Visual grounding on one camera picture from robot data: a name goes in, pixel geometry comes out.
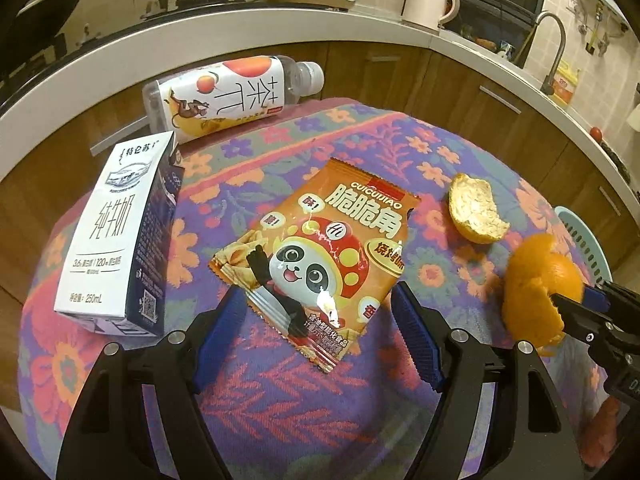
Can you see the small orange peel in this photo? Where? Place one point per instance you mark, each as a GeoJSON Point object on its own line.
{"type": "Point", "coordinates": [475, 210]}

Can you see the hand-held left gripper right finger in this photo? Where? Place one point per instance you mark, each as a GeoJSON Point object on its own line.
{"type": "Point", "coordinates": [420, 340]}

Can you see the orange panda snack packet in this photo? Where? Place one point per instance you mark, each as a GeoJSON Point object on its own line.
{"type": "Point", "coordinates": [320, 245]}

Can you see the small red tomato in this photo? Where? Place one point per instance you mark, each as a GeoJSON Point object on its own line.
{"type": "Point", "coordinates": [596, 133]}

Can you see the white electric kettle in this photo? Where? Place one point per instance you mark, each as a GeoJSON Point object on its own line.
{"type": "Point", "coordinates": [425, 2]}

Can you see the yellow dish soap bottle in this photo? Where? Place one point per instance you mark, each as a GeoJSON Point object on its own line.
{"type": "Point", "coordinates": [567, 82]}

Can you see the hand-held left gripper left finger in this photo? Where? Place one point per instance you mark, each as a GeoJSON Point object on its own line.
{"type": "Point", "coordinates": [220, 335]}

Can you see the large orange peel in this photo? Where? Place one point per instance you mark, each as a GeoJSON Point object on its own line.
{"type": "Point", "coordinates": [535, 285]}

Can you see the black wok with lid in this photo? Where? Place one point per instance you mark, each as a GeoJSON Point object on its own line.
{"type": "Point", "coordinates": [50, 2]}

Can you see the clear plastic drink bottle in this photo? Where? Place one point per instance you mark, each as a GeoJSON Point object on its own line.
{"type": "Point", "coordinates": [225, 95]}

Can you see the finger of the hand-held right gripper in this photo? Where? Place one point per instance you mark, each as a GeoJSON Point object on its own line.
{"type": "Point", "coordinates": [575, 312]}
{"type": "Point", "coordinates": [610, 296]}

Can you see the metal faucet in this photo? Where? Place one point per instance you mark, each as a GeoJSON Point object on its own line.
{"type": "Point", "coordinates": [559, 45]}

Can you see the teal plastic basket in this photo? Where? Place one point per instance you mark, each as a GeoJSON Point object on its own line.
{"type": "Point", "coordinates": [580, 232]}

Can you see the white and blue milk carton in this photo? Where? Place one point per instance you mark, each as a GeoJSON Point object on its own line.
{"type": "Point", "coordinates": [110, 230]}

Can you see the floral tablecloth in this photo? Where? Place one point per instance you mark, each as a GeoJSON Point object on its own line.
{"type": "Point", "coordinates": [310, 410]}

